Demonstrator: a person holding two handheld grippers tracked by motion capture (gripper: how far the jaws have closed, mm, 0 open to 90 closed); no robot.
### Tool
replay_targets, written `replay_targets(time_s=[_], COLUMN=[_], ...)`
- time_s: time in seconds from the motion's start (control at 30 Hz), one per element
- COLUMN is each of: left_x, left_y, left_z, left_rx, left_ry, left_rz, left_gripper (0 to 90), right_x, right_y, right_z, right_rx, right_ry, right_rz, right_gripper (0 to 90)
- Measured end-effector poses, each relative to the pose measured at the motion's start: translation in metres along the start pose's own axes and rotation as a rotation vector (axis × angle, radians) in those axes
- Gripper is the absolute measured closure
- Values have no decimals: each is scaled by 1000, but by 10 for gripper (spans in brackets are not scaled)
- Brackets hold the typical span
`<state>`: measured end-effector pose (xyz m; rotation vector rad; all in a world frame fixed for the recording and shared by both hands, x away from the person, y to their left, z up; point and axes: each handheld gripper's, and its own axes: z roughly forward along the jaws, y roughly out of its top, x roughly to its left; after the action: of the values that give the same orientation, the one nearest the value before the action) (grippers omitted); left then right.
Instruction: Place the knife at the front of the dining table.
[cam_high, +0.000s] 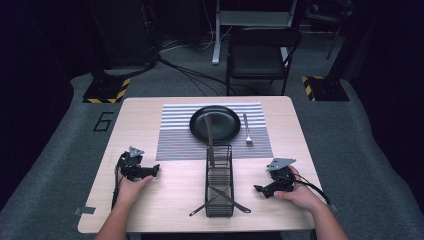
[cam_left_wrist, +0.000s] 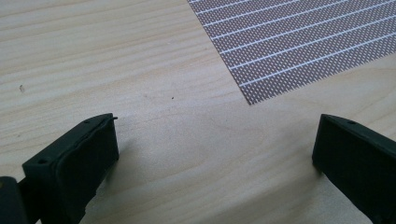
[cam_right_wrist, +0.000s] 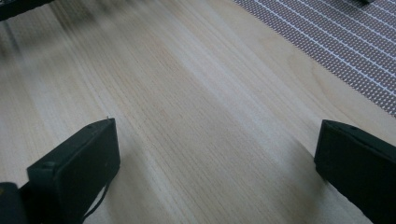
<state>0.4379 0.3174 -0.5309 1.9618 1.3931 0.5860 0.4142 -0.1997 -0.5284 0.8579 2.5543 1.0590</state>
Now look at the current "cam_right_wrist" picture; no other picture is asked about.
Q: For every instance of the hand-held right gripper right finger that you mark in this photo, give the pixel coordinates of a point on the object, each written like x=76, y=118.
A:
x=358, y=161

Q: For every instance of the brown woven mesh mat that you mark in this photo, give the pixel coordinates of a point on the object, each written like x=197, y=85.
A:
x=336, y=34

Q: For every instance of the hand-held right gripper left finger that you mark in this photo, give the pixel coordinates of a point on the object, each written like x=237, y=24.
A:
x=74, y=168

